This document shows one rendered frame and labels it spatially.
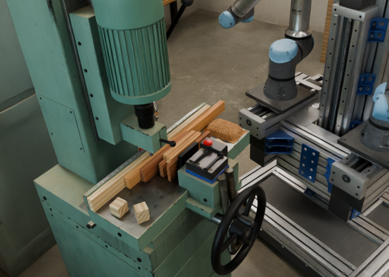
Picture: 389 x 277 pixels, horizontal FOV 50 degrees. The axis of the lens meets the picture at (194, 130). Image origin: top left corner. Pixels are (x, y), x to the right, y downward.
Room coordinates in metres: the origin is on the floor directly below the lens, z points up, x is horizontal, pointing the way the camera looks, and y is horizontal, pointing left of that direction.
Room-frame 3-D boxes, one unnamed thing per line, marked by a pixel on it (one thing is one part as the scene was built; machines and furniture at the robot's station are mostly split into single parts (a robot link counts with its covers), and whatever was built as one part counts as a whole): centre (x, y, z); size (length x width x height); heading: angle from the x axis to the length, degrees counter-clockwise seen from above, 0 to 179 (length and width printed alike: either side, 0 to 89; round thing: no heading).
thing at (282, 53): (1.62, -0.40, 0.98); 0.13 x 0.12 x 0.14; 141
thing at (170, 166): (1.07, 0.02, 0.93); 0.22 x 0.01 x 0.06; 141
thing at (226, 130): (1.23, -0.11, 0.92); 0.14 x 0.09 x 0.04; 51
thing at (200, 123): (1.17, 0.05, 0.92); 0.54 x 0.02 x 0.04; 141
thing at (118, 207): (0.86, 0.24, 0.92); 0.04 x 0.04 x 0.04; 54
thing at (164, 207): (1.02, 0.03, 0.87); 0.61 x 0.30 x 0.06; 141
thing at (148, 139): (1.07, 0.16, 1.03); 0.14 x 0.07 x 0.09; 51
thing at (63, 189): (1.13, 0.24, 0.76); 0.57 x 0.45 x 0.09; 51
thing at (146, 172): (1.08, 0.10, 0.92); 0.25 x 0.02 x 0.05; 141
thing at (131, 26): (1.05, 0.15, 1.35); 0.18 x 0.18 x 0.31
